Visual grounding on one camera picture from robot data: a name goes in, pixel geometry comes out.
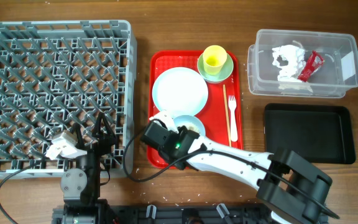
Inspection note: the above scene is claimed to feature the grey dishwasher rack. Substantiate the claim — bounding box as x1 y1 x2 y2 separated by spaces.
0 20 137 179

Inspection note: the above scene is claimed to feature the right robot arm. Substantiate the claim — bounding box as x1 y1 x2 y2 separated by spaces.
140 120 338 223

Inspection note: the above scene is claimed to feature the food scraps and rice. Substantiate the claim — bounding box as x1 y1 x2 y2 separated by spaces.
185 123 200 133

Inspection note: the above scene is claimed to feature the red snack wrapper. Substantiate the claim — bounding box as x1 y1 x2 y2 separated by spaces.
298 50 324 82

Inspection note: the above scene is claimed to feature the red serving tray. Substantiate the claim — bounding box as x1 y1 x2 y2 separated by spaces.
147 50 244 170

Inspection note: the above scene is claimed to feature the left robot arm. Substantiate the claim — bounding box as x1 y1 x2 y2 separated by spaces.
52 113 119 224

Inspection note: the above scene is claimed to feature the small light blue bowl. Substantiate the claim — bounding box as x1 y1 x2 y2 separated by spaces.
173 115 206 136

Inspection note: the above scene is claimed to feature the green saucer bowl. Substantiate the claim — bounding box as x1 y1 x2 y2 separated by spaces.
197 54 234 84

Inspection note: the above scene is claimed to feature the black waste tray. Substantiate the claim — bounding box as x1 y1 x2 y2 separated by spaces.
264 103 356 164

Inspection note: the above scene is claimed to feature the yellow plastic cup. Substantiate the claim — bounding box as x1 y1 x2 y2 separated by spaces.
203 45 227 75

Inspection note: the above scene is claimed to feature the clear plastic bin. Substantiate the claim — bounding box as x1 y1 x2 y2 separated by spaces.
247 29 358 98

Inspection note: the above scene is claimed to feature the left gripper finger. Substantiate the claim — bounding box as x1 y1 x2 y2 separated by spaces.
70 123 85 146
92 113 117 140

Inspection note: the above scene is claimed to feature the large light blue plate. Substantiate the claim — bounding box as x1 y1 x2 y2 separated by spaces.
152 67 209 118

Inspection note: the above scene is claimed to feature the white plastic fork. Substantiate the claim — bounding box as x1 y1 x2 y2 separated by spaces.
228 95 238 142

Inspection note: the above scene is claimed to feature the white napkin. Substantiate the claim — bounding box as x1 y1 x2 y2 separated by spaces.
272 45 313 93

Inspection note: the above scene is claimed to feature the wooden chopstick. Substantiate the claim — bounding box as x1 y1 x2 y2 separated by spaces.
223 84 232 147

